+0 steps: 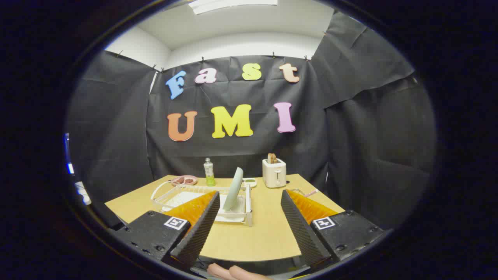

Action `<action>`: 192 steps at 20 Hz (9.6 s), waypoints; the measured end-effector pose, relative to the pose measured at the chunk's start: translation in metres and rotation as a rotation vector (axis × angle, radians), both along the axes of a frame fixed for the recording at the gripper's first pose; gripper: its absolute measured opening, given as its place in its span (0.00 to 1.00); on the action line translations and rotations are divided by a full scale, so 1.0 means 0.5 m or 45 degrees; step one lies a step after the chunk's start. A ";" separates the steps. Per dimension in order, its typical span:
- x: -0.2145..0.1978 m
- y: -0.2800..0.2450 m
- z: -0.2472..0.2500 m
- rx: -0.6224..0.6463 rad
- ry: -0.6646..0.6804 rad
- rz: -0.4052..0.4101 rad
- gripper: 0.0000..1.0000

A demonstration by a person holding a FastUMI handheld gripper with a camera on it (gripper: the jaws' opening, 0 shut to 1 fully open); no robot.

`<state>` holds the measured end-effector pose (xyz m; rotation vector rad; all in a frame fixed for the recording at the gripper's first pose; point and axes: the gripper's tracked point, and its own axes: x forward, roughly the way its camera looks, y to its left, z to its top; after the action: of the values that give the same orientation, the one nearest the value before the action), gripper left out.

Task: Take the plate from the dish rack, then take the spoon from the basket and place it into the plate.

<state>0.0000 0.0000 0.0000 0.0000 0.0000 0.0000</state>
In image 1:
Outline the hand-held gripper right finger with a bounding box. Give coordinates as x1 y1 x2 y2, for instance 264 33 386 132
280 189 384 269

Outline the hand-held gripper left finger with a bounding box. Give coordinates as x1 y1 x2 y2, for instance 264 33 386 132
113 190 221 270

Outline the white dish rack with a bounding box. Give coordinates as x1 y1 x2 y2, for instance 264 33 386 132
151 181 253 227

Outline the pale green plate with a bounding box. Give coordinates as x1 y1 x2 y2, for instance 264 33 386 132
223 167 244 212

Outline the pink plate with food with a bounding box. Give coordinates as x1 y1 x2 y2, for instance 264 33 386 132
170 175 198 186

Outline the clear bottle with green liquid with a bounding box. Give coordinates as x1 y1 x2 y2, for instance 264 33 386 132
203 157 216 187

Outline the white toaster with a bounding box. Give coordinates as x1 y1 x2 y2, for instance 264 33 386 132
262 158 287 189

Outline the black backdrop cloth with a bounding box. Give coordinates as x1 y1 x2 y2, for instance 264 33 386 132
66 12 436 230

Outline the ceiling light panel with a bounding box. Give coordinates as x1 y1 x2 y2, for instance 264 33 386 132
189 0 279 15

